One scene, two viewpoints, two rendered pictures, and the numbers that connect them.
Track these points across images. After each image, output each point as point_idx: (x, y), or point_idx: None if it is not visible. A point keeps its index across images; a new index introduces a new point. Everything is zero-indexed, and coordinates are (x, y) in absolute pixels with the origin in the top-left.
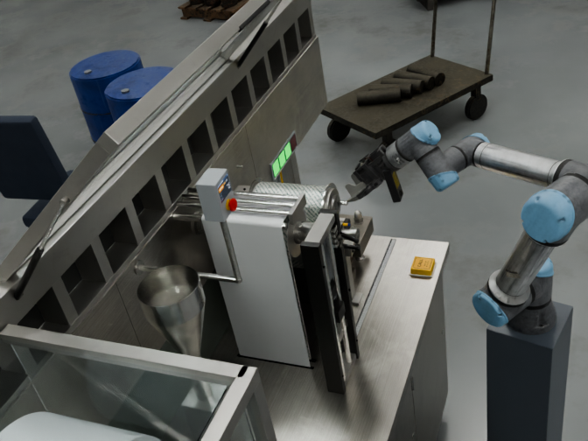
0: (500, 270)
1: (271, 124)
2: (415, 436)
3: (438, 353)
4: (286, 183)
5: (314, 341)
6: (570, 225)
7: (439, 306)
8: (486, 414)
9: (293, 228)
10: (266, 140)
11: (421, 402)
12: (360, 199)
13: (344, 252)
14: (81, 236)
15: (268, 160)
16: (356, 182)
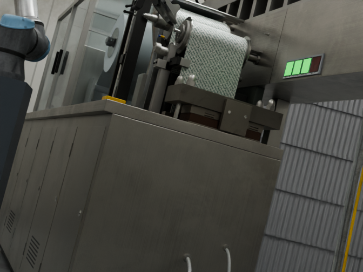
0: (39, 19)
1: (306, 26)
2: (55, 208)
3: (72, 224)
4: (225, 32)
5: None
6: None
7: (90, 170)
8: (4, 195)
9: None
10: (296, 36)
11: (62, 199)
12: (160, 15)
13: (134, 22)
14: (215, 3)
15: (289, 56)
16: (174, 12)
